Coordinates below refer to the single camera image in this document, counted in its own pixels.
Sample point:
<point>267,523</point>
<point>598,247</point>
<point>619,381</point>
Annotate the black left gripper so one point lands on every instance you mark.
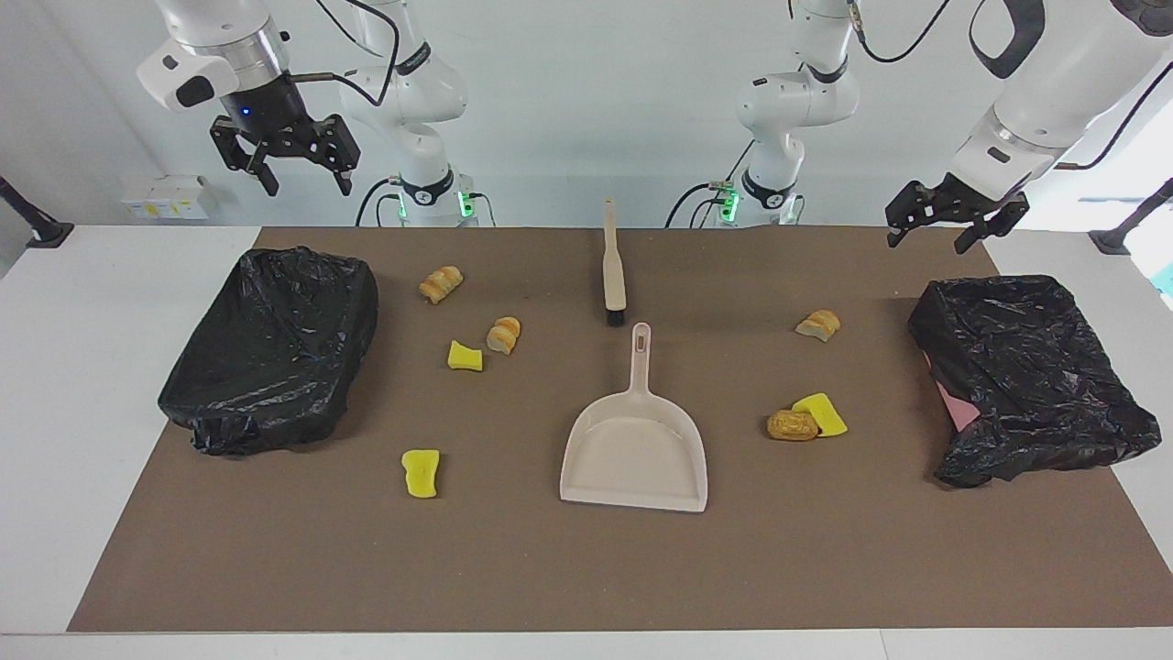
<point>967,197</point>

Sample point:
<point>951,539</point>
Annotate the brown oval bun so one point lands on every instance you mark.
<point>792,425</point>

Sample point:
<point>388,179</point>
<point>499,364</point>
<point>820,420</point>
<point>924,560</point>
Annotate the beige plastic dustpan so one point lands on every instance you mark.
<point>632,449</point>

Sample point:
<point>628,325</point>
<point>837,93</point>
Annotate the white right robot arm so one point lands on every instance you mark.
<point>417,101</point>

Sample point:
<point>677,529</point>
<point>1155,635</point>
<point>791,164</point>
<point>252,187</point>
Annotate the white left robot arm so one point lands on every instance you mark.
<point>797,101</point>

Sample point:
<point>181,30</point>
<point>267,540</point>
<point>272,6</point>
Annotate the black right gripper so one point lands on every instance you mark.
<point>270,115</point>

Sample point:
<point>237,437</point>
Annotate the brown table mat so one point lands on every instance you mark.
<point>586,568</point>

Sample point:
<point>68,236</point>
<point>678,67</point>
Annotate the yellow wavy sponge piece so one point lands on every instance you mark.
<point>421,473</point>

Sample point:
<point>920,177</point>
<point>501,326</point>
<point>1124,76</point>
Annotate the white wall socket box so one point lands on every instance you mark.
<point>169,197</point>

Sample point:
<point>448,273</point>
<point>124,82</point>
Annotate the beige hand brush black bristles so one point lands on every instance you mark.
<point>613,275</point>

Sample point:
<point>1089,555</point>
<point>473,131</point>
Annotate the pink plastic bin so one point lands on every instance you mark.
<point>958,408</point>

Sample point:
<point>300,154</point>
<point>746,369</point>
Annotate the small sliced bread piece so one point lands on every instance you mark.
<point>503,335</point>

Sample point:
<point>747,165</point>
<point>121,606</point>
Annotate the small yellow sponge piece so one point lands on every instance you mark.
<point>465,356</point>

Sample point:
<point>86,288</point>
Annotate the black plastic trash bag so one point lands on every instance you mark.
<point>1026,367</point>
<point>275,348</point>

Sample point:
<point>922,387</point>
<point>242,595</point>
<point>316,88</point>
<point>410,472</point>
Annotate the large yellow sponge piece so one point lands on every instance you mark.
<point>829,417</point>

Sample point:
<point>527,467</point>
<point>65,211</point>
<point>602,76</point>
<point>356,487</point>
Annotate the striped croissant bread piece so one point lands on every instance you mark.
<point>441,284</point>

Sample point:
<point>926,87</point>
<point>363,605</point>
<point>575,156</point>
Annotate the black camera stand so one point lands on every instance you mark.
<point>1132,222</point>
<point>32,220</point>

